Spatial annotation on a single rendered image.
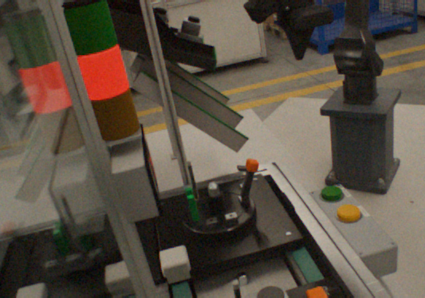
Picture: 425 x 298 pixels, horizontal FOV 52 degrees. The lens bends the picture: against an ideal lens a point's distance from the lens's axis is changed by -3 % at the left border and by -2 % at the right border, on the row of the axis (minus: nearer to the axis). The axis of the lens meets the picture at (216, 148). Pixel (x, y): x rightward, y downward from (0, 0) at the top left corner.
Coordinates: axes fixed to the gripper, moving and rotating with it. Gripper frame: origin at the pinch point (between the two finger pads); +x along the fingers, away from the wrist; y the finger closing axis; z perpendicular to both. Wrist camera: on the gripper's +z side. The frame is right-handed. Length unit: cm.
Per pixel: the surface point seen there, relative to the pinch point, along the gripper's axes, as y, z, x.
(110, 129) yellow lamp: 26.4, 32.3, -2.1
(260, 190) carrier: -0.7, 10.6, 28.4
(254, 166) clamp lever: 5.9, 12.4, 19.0
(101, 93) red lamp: 26.5, 32.0, -6.4
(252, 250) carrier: 16.4, 17.2, 28.4
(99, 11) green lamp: 26.0, 30.0, -14.7
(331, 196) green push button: 8.0, -0.8, 28.3
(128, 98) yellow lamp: 25.3, 29.5, -4.8
